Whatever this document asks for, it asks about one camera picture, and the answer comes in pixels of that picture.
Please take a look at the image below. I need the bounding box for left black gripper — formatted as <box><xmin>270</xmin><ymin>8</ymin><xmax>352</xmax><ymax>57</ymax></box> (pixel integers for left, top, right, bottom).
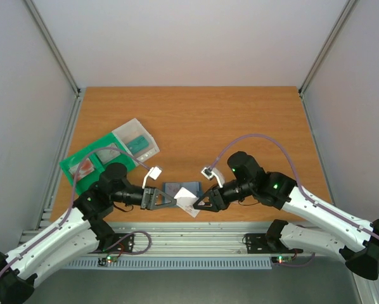
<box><xmin>112</xmin><ymin>184</ymin><xmax>177</xmax><ymax>210</ymax></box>

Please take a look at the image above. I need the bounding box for teal card holder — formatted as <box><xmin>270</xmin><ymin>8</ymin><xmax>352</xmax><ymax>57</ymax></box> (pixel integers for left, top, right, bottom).
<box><xmin>162</xmin><ymin>181</ymin><xmax>203</xmax><ymax>198</ymax></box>

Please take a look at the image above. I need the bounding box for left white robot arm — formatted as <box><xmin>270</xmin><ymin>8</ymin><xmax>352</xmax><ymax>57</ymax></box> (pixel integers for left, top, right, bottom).
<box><xmin>0</xmin><ymin>163</ymin><xmax>176</xmax><ymax>303</ymax></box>

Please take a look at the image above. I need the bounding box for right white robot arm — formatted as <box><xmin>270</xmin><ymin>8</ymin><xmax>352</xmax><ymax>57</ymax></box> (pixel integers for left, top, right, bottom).
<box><xmin>193</xmin><ymin>151</ymin><xmax>379</xmax><ymax>281</ymax></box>

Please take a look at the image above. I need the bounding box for teal card in bin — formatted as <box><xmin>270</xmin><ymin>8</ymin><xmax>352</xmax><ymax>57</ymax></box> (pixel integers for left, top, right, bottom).
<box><xmin>126</xmin><ymin>135</ymin><xmax>150</xmax><ymax>155</ymax></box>

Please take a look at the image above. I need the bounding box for grey card in tray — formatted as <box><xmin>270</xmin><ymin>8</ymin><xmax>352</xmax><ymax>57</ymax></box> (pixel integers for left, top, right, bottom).
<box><xmin>96</xmin><ymin>143</ymin><xmax>120</xmax><ymax>165</ymax></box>

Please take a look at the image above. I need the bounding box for red white card in tray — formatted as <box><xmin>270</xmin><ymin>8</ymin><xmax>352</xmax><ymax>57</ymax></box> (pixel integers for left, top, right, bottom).
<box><xmin>68</xmin><ymin>158</ymin><xmax>95</xmax><ymax>181</ymax></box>

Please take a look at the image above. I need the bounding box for white translucent plastic bin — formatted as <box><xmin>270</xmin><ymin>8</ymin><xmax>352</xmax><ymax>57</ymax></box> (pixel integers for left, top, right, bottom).
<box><xmin>112</xmin><ymin>118</ymin><xmax>160</xmax><ymax>162</ymax></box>

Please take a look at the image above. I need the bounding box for green plastic tray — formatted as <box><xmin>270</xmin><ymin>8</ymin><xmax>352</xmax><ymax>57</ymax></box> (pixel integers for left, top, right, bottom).
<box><xmin>60</xmin><ymin>133</ymin><xmax>136</xmax><ymax>195</ymax></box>

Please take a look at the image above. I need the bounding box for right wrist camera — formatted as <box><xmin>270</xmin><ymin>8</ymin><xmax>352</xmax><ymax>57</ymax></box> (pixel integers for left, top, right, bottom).
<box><xmin>201</xmin><ymin>167</ymin><xmax>225</xmax><ymax>188</ymax></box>

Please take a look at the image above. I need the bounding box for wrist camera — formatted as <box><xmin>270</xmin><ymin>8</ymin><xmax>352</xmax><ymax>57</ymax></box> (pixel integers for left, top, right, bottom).
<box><xmin>201</xmin><ymin>167</ymin><xmax>225</xmax><ymax>188</ymax></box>
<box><xmin>142</xmin><ymin>166</ymin><xmax>162</xmax><ymax>189</ymax></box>

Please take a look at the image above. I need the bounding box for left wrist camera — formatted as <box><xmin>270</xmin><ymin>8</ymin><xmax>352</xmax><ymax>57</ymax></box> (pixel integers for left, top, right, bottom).
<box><xmin>142</xmin><ymin>166</ymin><xmax>162</xmax><ymax>189</ymax></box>

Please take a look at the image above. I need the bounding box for aluminium front rail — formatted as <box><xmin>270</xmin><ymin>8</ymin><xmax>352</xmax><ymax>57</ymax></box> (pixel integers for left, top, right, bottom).
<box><xmin>109</xmin><ymin>221</ymin><xmax>271</xmax><ymax>257</ymax></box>

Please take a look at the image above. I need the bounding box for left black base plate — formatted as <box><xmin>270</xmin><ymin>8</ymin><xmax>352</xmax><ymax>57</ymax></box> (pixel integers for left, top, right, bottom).
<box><xmin>97</xmin><ymin>233</ymin><xmax>134</xmax><ymax>253</ymax></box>

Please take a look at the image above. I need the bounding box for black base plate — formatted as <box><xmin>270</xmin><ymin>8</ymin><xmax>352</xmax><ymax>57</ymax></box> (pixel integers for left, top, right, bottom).
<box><xmin>242</xmin><ymin>233</ymin><xmax>304</xmax><ymax>255</ymax></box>
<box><xmin>97</xmin><ymin>233</ymin><xmax>134</xmax><ymax>253</ymax></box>

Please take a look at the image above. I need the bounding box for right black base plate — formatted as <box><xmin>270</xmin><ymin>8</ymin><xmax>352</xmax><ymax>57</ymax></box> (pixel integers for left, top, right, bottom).
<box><xmin>242</xmin><ymin>233</ymin><xmax>304</xmax><ymax>255</ymax></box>

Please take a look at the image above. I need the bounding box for grey slotted cable duct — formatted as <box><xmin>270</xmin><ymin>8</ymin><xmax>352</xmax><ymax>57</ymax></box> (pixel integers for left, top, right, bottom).
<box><xmin>64</xmin><ymin>256</ymin><xmax>272</xmax><ymax>271</ymax></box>

